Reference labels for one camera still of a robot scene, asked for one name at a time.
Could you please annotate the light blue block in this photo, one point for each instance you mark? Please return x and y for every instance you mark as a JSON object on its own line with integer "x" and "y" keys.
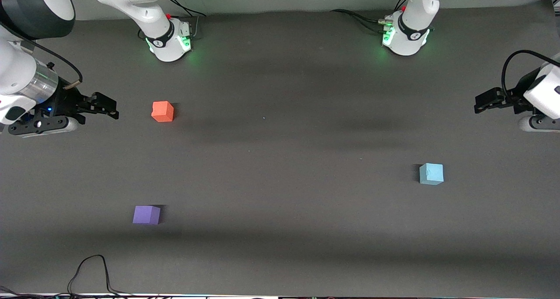
{"x": 431, "y": 174}

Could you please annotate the purple block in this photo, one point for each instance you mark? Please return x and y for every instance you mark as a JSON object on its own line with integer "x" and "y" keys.
{"x": 146, "y": 214}

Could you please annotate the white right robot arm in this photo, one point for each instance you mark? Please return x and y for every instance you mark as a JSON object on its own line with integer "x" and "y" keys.
{"x": 26, "y": 78}

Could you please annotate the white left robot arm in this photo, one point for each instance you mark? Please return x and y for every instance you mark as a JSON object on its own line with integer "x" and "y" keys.
{"x": 409, "y": 36}

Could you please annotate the dark grey table mat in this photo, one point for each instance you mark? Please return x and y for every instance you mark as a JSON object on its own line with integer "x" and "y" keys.
{"x": 280, "y": 159}

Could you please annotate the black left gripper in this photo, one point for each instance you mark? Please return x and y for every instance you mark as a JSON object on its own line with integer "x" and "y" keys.
{"x": 517, "y": 94}

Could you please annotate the orange block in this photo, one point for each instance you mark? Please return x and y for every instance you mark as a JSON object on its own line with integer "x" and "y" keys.
{"x": 162, "y": 111}

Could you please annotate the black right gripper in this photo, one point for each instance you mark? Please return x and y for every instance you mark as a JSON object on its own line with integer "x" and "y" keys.
{"x": 65, "y": 102}

